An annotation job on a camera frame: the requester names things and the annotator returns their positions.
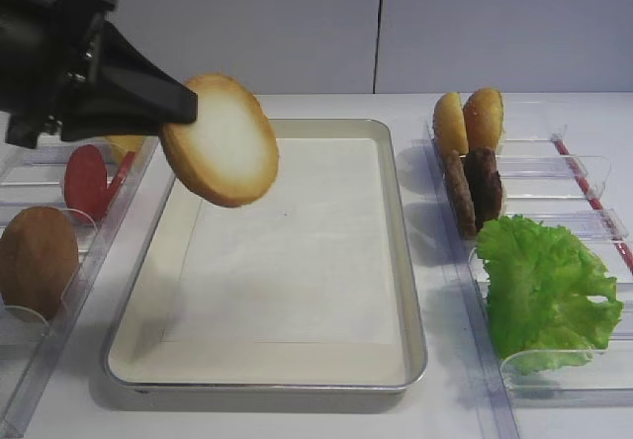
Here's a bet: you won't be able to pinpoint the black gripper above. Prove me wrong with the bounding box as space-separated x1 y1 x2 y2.
1 0 198 147

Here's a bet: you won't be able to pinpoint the sliced bun with white face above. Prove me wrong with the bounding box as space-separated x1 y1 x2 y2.
159 73 279 208

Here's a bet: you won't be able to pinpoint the yellow cheese slices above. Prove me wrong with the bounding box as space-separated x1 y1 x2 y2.
105 135 144 164

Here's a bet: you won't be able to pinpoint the red tomato slice front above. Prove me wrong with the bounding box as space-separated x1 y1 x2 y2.
63 144 108 221

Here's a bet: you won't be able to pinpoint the red tomato slice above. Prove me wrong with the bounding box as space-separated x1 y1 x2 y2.
106 151 136 207
63 144 108 221

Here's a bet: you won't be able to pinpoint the red tomato slice rear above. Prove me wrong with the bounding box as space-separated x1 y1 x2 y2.
106 151 136 207

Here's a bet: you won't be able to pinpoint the brown meat patty left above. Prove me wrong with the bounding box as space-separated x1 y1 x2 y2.
444 150 477 239

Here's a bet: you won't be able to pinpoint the dark meat patty right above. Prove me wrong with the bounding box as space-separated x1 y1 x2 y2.
464 147 503 230

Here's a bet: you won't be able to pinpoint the green lettuce leaf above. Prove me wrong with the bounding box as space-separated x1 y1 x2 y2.
476 216 624 375

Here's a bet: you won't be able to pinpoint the brown bun half left rack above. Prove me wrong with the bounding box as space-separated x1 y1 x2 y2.
1 207 79 320

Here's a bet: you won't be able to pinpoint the white paper liner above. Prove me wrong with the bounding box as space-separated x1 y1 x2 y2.
163 138 396 344

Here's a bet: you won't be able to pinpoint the clear acrylic left rack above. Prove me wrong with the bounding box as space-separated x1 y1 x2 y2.
1 137 158 438

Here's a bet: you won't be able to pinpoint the clear acrylic rack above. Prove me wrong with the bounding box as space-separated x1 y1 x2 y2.
423 103 632 438
1 137 158 438

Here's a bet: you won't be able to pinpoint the cream metal tray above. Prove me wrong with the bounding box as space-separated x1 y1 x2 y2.
106 119 426 392

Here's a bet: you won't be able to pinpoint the yellow bun half left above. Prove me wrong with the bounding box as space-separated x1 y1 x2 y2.
432 92 469 155

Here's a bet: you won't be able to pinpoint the golden bun half right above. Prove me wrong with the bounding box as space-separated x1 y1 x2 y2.
463 87 504 150

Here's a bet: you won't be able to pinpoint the clear acrylic right rack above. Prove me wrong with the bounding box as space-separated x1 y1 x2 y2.
423 103 632 438

